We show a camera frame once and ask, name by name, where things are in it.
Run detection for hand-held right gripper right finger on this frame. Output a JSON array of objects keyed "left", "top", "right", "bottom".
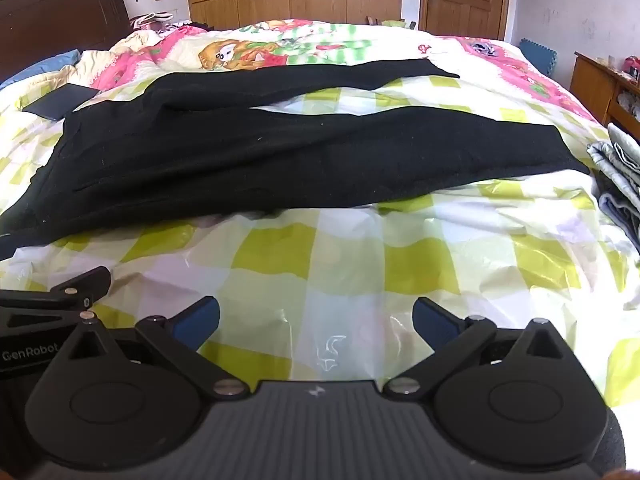
[{"left": 384, "top": 296, "right": 573, "bottom": 398}]

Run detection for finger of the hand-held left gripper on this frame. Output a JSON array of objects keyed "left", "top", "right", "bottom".
[{"left": 0, "top": 266, "right": 111, "bottom": 317}]

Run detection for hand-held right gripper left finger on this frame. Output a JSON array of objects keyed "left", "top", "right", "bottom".
[{"left": 65, "top": 296, "right": 246, "bottom": 401}]

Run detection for black pants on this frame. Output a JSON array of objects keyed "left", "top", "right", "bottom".
[{"left": 0, "top": 59, "right": 591, "bottom": 261}]

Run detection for green white checked sheet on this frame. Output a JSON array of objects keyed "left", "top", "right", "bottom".
[{"left": 0, "top": 72, "right": 640, "bottom": 411}]

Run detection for blue grey folded garment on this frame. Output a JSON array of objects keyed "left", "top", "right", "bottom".
[{"left": 597, "top": 192, "right": 640, "bottom": 252}]

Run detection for blue pillow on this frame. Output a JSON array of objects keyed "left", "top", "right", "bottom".
[{"left": 0, "top": 49, "right": 81, "bottom": 86}]

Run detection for dark grey knit garment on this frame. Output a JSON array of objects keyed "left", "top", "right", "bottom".
[{"left": 597, "top": 175, "right": 640, "bottom": 202}]

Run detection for pale green folded garment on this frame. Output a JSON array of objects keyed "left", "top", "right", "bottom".
[{"left": 587, "top": 122, "right": 640, "bottom": 186}]

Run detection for dark wooden headboard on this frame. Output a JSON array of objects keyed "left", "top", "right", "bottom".
[{"left": 0, "top": 0, "right": 132, "bottom": 83}]

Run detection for pile of bags and clothes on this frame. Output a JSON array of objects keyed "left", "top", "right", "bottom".
[{"left": 129, "top": 11, "right": 193, "bottom": 32}]

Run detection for cartoon printed quilt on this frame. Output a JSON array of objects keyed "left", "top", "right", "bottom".
[{"left": 75, "top": 19, "right": 601, "bottom": 126}]

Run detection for blue foam mat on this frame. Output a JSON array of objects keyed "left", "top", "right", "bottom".
[{"left": 519, "top": 37, "right": 558, "bottom": 78}]

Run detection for wooden side cabinet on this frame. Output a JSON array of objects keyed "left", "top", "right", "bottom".
[{"left": 569, "top": 51, "right": 640, "bottom": 136}]

